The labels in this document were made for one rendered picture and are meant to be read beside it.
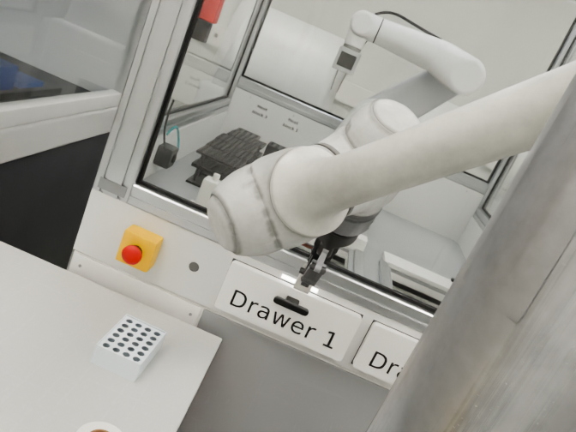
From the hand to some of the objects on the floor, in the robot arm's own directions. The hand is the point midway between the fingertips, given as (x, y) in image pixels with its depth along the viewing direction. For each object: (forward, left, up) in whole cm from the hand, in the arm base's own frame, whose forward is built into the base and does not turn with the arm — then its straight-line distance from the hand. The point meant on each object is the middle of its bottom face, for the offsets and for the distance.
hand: (306, 279), depth 102 cm
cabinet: (+62, +6, -100) cm, 118 cm away
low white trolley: (-24, +31, -103) cm, 110 cm away
